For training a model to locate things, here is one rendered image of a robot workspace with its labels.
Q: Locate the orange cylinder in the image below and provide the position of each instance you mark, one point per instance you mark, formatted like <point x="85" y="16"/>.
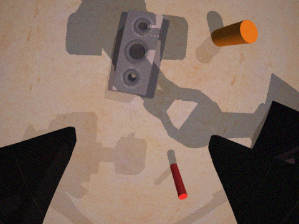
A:
<point x="235" y="34"/>

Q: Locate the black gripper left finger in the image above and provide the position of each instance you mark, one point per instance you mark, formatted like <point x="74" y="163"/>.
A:
<point x="30" y="172"/>

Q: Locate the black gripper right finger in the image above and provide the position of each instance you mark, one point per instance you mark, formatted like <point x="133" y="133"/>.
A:
<point x="261" y="189"/>

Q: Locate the red peg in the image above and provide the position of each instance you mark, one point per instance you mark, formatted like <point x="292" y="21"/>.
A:
<point x="181" y="191"/>

